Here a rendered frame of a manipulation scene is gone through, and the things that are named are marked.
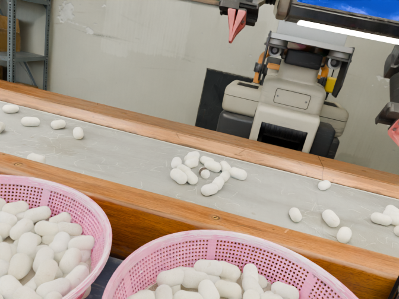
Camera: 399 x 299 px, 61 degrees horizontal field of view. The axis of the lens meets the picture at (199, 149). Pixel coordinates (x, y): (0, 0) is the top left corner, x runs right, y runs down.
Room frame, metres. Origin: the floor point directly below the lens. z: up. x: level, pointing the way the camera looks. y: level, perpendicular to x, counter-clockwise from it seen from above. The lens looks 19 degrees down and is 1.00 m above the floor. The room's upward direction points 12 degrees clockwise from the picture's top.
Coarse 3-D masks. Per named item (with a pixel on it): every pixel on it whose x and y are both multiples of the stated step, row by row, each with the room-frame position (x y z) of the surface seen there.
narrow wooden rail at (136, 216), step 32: (0, 160) 0.45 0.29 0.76; (32, 160) 0.47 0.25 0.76; (96, 192) 0.41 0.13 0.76; (128, 192) 0.43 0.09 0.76; (128, 224) 0.40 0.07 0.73; (160, 224) 0.39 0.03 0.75; (192, 224) 0.39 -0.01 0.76; (224, 224) 0.40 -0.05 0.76; (256, 224) 0.42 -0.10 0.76; (192, 256) 0.39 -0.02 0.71; (320, 256) 0.37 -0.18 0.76; (352, 256) 0.39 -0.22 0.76; (384, 256) 0.40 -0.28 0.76; (352, 288) 0.36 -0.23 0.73; (384, 288) 0.36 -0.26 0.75
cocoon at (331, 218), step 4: (324, 212) 0.52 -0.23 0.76; (328, 212) 0.52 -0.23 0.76; (332, 212) 0.52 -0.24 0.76; (324, 216) 0.52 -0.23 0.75; (328, 216) 0.51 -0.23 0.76; (332, 216) 0.50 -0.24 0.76; (336, 216) 0.51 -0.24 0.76; (324, 220) 0.52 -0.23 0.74; (328, 220) 0.50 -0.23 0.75; (332, 220) 0.50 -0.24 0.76; (336, 220) 0.50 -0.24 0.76; (328, 224) 0.50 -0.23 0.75; (332, 224) 0.50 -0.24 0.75; (336, 224) 0.50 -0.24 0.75
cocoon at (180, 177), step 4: (176, 168) 0.56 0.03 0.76; (172, 172) 0.56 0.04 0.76; (176, 172) 0.55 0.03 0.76; (180, 172) 0.55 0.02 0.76; (172, 176) 0.55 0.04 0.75; (176, 176) 0.55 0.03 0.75; (180, 176) 0.54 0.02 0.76; (184, 176) 0.54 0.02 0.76; (176, 180) 0.54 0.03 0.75; (180, 180) 0.54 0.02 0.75; (184, 180) 0.54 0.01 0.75; (180, 184) 0.55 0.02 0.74
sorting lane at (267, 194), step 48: (0, 144) 0.56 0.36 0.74; (48, 144) 0.60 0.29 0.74; (96, 144) 0.65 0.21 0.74; (144, 144) 0.71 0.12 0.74; (192, 192) 0.53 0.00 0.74; (240, 192) 0.57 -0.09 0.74; (288, 192) 0.61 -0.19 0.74; (336, 192) 0.66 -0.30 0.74; (336, 240) 0.46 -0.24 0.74; (384, 240) 0.50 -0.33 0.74
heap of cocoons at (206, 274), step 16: (160, 272) 0.31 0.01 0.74; (176, 272) 0.31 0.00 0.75; (192, 272) 0.32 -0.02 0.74; (208, 272) 0.33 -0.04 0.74; (224, 272) 0.34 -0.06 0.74; (240, 272) 0.36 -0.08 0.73; (256, 272) 0.34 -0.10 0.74; (160, 288) 0.28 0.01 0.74; (176, 288) 0.30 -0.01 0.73; (192, 288) 0.31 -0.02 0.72; (208, 288) 0.29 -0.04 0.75; (224, 288) 0.31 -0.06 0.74; (240, 288) 0.31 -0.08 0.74; (256, 288) 0.31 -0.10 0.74; (272, 288) 0.33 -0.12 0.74; (288, 288) 0.33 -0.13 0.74
